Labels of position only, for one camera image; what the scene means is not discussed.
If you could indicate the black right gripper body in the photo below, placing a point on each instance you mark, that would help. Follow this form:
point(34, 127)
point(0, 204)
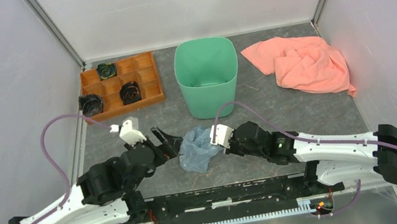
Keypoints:
point(235, 148)

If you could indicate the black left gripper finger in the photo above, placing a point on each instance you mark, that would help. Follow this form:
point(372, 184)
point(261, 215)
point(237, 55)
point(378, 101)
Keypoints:
point(171, 146)
point(163, 137)

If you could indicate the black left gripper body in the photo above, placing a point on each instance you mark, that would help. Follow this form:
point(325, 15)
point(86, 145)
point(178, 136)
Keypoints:
point(164, 152)

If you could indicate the light blue plastic trash bag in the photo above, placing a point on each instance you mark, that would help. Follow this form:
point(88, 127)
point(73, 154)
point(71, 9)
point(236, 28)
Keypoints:
point(196, 150)

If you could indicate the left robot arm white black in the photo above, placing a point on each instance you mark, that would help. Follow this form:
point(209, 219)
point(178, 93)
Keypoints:
point(107, 193)

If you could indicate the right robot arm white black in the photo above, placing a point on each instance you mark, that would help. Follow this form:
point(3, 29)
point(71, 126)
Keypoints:
point(329, 159)

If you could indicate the green plastic trash bin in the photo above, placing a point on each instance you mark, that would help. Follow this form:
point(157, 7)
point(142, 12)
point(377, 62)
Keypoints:
point(206, 70)

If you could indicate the black coil in tray centre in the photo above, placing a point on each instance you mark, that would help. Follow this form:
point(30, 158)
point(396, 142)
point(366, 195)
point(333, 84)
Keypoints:
point(130, 93)

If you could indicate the orange compartment tray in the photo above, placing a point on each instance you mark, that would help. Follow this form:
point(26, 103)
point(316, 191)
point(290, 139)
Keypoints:
point(141, 68)

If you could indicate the black coil at tray corner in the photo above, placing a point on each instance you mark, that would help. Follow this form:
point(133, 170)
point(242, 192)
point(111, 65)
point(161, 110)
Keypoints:
point(91, 104)

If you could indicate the black coil with yellow-green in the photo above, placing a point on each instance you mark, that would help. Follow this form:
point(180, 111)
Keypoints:
point(106, 70)

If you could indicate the pink cloth towel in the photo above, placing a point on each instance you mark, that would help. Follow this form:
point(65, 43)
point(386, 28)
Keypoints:
point(307, 64)

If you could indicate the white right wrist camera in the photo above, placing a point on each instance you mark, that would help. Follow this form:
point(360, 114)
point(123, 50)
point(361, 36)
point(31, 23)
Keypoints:
point(221, 135)

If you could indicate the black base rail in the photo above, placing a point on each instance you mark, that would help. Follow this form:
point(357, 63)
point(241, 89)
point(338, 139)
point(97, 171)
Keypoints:
point(238, 202)

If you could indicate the left aluminium corner post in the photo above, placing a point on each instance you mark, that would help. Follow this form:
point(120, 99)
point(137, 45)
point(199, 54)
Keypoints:
point(48, 22)

